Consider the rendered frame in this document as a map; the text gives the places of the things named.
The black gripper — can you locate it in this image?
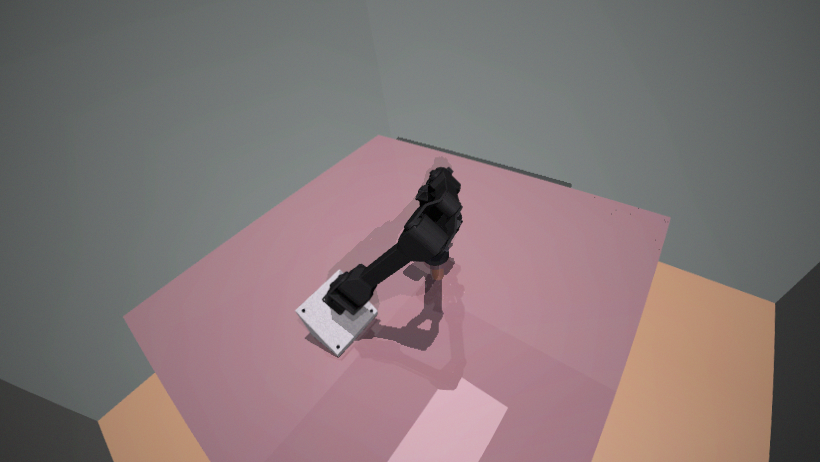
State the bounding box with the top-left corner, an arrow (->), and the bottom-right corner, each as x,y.
422,209 -> 441,220

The dark round pedestal with short shaft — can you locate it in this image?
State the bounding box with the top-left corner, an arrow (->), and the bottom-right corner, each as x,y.
426,247 -> 449,266

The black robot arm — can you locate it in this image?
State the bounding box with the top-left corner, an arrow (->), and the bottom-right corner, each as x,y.
322,167 -> 463,315

